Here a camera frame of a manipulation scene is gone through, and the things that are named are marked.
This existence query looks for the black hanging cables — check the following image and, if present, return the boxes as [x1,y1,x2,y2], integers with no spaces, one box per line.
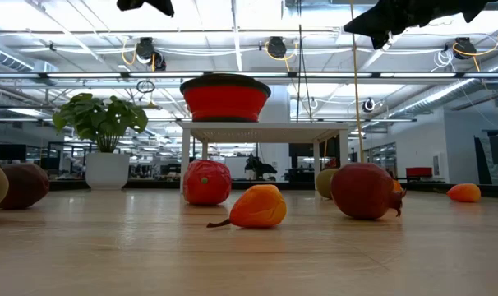
[294,0,314,123]

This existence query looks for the black background monitor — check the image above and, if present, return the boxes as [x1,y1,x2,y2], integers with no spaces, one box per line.
[0,143,27,162]

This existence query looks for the dark red toy pomegranate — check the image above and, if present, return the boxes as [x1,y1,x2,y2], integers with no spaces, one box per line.
[330,161,407,221]

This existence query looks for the red collapsible bowl grey rim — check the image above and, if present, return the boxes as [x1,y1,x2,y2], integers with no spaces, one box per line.
[179,72,272,123]

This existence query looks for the black background robot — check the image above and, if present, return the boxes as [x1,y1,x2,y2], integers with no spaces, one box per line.
[244,154,278,181]

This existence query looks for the black hanging cable loop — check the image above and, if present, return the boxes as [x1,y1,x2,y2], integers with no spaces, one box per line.
[136,79,156,95]

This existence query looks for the black aluminium table frame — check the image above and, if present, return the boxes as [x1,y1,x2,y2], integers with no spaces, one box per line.
[47,178,498,199]

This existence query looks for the red toy fruit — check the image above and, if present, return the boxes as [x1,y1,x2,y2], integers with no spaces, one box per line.
[182,159,233,206]

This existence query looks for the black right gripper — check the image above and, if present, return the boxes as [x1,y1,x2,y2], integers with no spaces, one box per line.
[342,0,498,51]

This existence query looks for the red background box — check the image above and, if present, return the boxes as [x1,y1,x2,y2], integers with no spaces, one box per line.
[405,166,433,178]

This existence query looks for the black ceiling cable reel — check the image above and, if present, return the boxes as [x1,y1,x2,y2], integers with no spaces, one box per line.
[259,35,299,72]
[121,36,168,72]
[433,35,498,73]

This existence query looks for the dark red-brown oval fruit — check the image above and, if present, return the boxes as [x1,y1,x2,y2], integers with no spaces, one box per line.
[0,162,51,211]

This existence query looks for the white perforated shelf riser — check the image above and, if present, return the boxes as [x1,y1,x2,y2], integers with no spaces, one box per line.
[178,121,351,194]

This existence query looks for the small orange pear with stem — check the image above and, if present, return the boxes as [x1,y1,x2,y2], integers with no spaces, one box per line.
[205,183,288,229]
[445,183,482,204]

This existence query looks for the green plant in white pot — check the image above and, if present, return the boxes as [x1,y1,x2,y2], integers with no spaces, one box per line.
[51,93,150,192]

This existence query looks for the olive green toy kiwi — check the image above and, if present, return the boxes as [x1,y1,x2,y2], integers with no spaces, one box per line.
[314,167,341,201]

